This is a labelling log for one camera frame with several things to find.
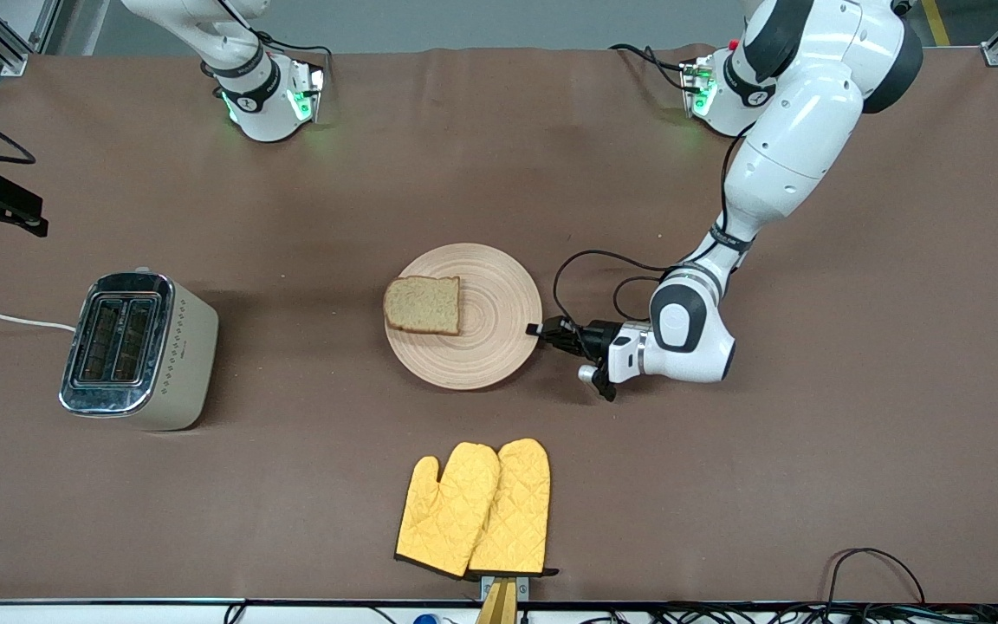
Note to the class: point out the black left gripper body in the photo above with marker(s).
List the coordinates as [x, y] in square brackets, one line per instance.
[593, 336]

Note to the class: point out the round wooden plate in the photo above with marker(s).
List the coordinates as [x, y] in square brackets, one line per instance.
[490, 338]

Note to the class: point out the slice of toast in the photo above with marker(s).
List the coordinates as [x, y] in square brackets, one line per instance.
[423, 305]

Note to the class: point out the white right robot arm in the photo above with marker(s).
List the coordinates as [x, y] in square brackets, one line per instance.
[261, 104]

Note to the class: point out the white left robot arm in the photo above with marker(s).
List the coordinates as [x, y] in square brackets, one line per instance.
[798, 139]

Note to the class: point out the yellow quilted oven mitt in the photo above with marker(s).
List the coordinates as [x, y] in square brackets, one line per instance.
[447, 511]
[518, 511]

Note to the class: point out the brown table cover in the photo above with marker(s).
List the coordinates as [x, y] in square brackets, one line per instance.
[724, 477]

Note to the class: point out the beige chrome toaster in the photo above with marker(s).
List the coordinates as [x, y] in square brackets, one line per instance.
[178, 355]

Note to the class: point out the small blue object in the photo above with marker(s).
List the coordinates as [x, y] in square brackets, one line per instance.
[426, 620]

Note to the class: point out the small metal bracket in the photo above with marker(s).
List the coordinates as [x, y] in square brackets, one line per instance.
[523, 588]

